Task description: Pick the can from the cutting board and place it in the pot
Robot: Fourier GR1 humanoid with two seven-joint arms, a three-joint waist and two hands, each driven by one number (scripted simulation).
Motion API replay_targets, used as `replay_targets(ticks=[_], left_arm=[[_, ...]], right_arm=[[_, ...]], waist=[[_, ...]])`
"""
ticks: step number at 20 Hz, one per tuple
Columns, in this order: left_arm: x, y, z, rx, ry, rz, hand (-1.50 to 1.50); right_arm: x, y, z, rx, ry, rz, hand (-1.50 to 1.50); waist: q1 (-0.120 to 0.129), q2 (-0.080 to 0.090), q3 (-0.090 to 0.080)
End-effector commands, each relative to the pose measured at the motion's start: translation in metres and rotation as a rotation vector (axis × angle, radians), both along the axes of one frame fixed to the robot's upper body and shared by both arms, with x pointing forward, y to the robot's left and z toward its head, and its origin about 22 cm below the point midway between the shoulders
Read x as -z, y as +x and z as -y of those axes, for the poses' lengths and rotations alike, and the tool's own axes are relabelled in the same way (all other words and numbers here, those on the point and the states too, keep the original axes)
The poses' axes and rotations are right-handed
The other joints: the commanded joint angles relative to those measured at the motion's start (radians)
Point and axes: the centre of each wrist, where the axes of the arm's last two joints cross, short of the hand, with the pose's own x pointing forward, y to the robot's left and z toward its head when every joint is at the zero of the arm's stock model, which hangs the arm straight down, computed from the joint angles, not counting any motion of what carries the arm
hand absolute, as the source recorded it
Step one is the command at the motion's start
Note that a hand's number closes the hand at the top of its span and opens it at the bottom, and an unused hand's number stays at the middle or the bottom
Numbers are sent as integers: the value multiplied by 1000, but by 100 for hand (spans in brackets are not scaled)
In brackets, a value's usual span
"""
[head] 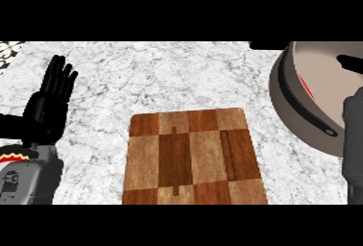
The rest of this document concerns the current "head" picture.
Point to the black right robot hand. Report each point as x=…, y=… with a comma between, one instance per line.
x=351, y=63

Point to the red yellow zigzag can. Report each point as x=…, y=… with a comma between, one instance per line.
x=14, y=157

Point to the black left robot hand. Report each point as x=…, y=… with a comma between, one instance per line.
x=44, y=112

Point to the black white patterned object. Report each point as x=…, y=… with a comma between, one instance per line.
x=8, y=53

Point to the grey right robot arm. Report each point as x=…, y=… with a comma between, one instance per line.
x=354, y=144

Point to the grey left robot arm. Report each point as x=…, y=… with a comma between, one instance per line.
x=34, y=179

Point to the large beige pot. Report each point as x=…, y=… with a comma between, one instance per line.
x=320, y=93

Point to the checkered wooden cutting board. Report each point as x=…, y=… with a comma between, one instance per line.
x=194, y=157

